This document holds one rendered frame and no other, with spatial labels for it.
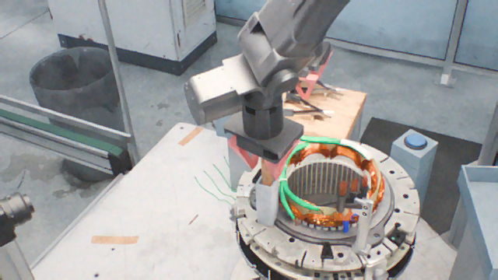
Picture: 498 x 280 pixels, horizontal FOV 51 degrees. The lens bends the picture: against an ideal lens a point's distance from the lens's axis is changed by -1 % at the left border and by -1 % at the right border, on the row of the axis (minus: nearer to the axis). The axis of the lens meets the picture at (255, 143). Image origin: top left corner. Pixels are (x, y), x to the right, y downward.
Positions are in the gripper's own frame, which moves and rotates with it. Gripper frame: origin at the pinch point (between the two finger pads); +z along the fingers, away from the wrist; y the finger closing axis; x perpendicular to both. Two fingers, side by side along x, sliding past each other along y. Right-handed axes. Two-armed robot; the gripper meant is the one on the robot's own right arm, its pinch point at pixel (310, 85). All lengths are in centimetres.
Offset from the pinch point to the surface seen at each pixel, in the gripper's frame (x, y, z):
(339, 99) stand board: 7.0, 0.0, 2.5
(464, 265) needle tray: 40, 25, 17
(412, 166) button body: 26.1, 9.6, 9.1
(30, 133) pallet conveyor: -93, 8, 32
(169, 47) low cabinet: -136, -134, 92
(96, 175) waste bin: -122, -36, 102
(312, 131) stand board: 5.0, 13.4, 1.8
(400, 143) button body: 22.5, 6.7, 5.9
